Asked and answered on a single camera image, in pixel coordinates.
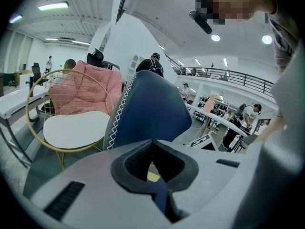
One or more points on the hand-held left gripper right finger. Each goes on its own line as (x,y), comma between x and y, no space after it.
(214,175)

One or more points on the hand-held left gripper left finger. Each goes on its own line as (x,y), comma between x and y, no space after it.
(95,175)

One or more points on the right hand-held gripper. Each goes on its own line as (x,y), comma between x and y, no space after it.
(202,142)

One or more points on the dark blue chair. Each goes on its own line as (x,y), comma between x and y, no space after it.
(152,108)

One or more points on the person's right forearm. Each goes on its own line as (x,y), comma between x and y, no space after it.
(271,130)

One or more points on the black office chair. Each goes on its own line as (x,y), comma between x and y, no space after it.
(37,73)
(95,57)

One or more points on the white table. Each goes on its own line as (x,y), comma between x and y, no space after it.
(209,114)

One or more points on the white seat cushion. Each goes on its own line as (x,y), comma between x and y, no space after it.
(76,130)

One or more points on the black balcony railing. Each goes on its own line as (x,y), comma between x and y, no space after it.
(250,81)

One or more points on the pink cushion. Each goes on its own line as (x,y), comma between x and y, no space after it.
(90,89)

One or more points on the round ceiling light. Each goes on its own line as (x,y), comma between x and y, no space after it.
(215,37)
(267,39)

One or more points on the person's head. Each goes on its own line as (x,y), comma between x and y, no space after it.
(233,1)

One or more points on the ceiling tube light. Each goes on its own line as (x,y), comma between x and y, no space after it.
(53,6)
(15,18)

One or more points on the white sink cabinet black frame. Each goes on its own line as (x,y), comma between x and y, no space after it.
(14,101)

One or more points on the black head-worn camera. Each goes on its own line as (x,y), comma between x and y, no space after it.
(201,23)

